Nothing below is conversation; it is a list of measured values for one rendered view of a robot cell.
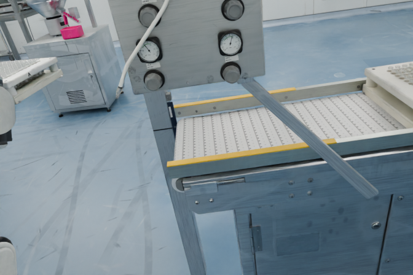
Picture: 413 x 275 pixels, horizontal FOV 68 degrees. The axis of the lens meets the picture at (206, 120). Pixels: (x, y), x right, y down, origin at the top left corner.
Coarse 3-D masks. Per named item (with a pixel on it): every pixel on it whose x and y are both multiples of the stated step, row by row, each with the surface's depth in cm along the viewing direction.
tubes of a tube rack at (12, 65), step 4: (0, 64) 108; (4, 64) 106; (8, 64) 106; (12, 64) 106; (16, 64) 105; (20, 64) 104; (24, 64) 103; (0, 68) 103; (4, 68) 103; (8, 68) 101; (12, 68) 101; (16, 68) 100; (0, 72) 98; (4, 72) 96
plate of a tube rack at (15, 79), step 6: (18, 60) 114; (42, 60) 108; (48, 60) 107; (54, 60) 109; (30, 66) 103; (36, 66) 102; (42, 66) 104; (48, 66) 106; (18, 72) 98; (24, 72) 97; (30, 72) 99; (36, 72) 101; (6, 78) 94; (12, 78) 93; (18, 78) 94; (24, 78) 96; (6, 84) 90; (12, 84) 92
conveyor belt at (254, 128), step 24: (336, 96) 85; (360, 96) 84; (192, 120) 85; (216, 120) 83; (240, 120) 81; (264, 120) 80; (312, 120) 76; (336, 120) 75; (360, 120) 73; (384, 120) 72; (192, 144) 74; (216, 144) 73; (240, 144) 72; (264, 144) 70
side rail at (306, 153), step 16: (336, 144) 61; (352, 144) 61; (368, 144) 61; (384, 144) 61; (400, 144) 62; (224, 160) 62; (240, 160) 62; (256, 160) 62; (272, 160) 62; (288, 160) 62; (176, 176) 63
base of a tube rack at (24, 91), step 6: (48, 72) 110; (54, 72) 109; (60, 72) 112; (36, 78) 106; (42, 78) 105; (48, 78) 106; (54, 78) 109; (30, 84) 101; (36, 84) 101; (42, 84) 104; (18, 90) 97; (24, 90) 96; (30, 90) 98; (36, 90) 101; (12, 96) 92; (18, 96) 94; (24, 96) 96
